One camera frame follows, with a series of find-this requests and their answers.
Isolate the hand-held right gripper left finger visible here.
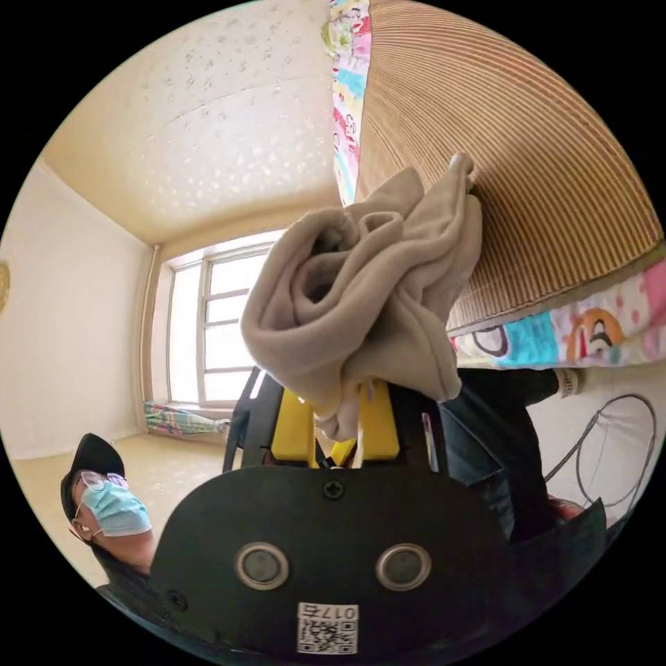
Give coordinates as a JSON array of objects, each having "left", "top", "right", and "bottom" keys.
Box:
[{"left": 271, "top": 388, "right": 321, "bottom": 468}]

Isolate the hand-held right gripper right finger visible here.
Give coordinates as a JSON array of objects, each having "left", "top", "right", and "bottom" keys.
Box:
[{"left": 357, "top": 381, "right": 401, "bottom": 463}]

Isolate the off-white long sleeve shirt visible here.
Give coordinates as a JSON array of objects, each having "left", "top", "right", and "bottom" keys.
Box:
[{"left": 241, "top": 152, "right": 484, "bottom": 439}]

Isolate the printed folded cloth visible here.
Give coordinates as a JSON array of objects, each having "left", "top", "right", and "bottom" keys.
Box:
[{"left": 143, "top": 399, "right": 232, "bottom": 434}]

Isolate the window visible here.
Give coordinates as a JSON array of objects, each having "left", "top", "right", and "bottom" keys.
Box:
[{"left": 165, "top": 241, "right": 278, "bottom": 408}]

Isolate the person's body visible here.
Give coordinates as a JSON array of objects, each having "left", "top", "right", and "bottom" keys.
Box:
[{"left": 59, "top": 367, "right": 625, "bottom": 633}]

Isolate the bed with woven mat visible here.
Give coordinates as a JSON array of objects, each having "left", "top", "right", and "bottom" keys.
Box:
[{"left": 319, "top": 0, "right": 666, "bottom": 371}]

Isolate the metal wire hoop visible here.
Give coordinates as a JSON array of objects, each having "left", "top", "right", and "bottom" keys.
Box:
[{"left": 543, "top": 393, "right": 658, "bottom": 510}]

